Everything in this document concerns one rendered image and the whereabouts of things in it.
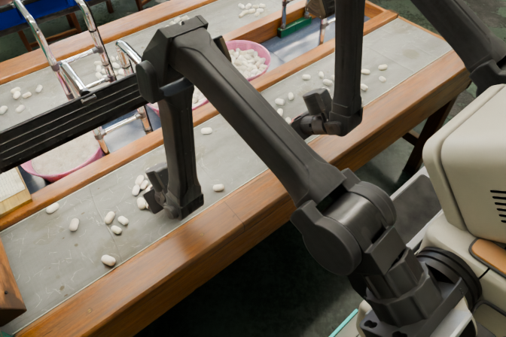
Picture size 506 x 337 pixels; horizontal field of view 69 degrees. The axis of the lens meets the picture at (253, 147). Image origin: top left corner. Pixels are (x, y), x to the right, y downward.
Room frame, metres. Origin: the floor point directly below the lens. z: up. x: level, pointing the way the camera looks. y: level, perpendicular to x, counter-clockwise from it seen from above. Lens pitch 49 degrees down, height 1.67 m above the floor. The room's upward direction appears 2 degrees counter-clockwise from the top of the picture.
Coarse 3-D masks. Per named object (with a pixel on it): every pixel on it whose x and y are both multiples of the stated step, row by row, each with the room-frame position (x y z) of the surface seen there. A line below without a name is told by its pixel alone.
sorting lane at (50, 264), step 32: (384, 32) 1.45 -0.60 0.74; (416, 32) 1.45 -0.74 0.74; (320, 64) 1.24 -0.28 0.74; (384, 64) 1.23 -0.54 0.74; (416, 64) 1.22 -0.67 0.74; (224, 128) 0.89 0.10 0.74; (160, 160) 0.75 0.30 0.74; (224, 160) 0.75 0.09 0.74; (256, 160) 0.74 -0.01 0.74; (96, 192) 0.64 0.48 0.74; (128, 192) 0.64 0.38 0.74; (224, 192) 0.63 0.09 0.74; (32, 224) 0.53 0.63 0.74; (64, 224) 0.53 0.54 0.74; (96, 224) 0.53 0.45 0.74; (128, 224) 0.53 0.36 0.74; (160, 224) 0.52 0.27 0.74; (32, 256) 0.44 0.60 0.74; (64, 256) 0.44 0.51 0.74; (96, 256) 0.43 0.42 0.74; (128, 256) 0.43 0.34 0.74; (32, 288) 0.35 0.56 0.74; (64, 288) 0.35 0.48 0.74; (32, 320) 0.27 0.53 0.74
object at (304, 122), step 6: (306, 114) 0.79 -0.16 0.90; (294, 120) 0.76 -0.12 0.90; (300, 120) 0.77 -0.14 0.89; (306, 120) 0.75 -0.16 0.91; (294, 126) 0.75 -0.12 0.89; (300, 126) 0.75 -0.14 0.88; (306, 126) 0.73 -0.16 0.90; (300, 132) 0.74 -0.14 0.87; (306, 132) 0.73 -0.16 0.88; (312, 132) 0.72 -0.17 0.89
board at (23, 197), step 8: (16, 168) 0.71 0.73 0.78; (24, 184) 0.65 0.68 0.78; (24, 192) 0.62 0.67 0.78; (8, 200) 0.59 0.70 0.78; (16, 200) 0.59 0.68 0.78; (24, 200) 0.59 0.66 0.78; (0, 208) 0.57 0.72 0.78; (8, 208) 0.57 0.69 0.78; (16, 208) 0.57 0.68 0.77; (0, 216) 0.55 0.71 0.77
